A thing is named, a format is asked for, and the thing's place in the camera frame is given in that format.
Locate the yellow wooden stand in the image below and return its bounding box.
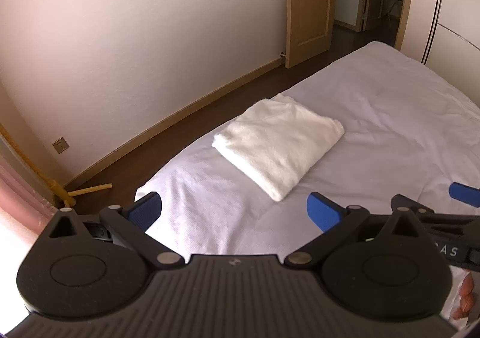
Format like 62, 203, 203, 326
0, 125, 113, 208

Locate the white bed sheet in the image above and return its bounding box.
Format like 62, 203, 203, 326
136, 42, 479, 258

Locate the white wardrobe with black lines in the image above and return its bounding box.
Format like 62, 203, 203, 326
395, 0, 479, 104

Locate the wooden room door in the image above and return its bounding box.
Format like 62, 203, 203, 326
285, 0, 335, 68

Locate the low wall socket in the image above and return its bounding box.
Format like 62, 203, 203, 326
52, 137, 69, 154

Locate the person's right hand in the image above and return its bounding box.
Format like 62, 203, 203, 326
451, 271, 475, 320

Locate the white striped knit sweater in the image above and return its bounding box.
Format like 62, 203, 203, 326
211, 94, 345, 202

